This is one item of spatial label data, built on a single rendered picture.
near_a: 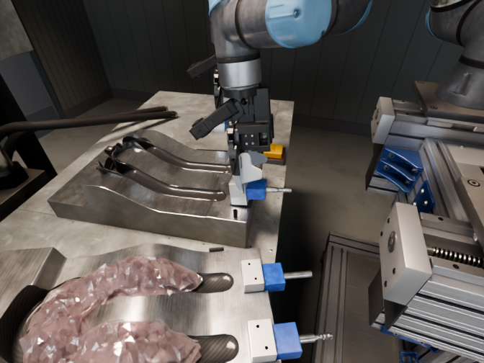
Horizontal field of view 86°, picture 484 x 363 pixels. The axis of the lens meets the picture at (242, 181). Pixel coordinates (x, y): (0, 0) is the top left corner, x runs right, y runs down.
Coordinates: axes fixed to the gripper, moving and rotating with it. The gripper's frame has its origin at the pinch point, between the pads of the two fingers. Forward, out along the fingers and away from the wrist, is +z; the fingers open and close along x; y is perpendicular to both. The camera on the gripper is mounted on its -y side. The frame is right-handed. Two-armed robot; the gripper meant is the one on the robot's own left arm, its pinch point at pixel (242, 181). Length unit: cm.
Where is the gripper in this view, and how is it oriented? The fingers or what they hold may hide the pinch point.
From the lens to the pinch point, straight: 57.6
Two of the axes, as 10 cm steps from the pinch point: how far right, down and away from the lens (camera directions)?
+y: 9.7, 0.1, -2.3
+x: 2.1, -5.1, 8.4
